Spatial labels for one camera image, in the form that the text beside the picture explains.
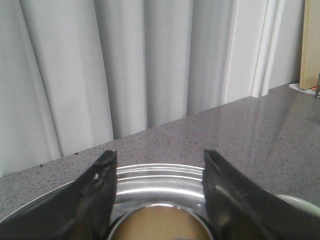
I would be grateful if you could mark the glass pot lid steel rim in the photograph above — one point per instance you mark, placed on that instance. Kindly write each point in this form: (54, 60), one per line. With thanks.
(154, 202)

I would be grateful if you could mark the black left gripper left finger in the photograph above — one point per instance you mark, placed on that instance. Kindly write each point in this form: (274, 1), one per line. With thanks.
(81, 211)

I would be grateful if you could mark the white pleated curtain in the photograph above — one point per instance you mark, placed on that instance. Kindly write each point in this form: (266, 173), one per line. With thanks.
(75, 74)

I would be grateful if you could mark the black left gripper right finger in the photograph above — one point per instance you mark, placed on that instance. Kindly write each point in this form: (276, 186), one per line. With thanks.
(239, 209)

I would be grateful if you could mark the beige wooden board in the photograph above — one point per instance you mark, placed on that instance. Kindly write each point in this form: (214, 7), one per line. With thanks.
(310, 54)

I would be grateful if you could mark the light green electric cooking pot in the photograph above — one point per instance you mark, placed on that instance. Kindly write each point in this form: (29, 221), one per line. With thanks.
(302, 204)

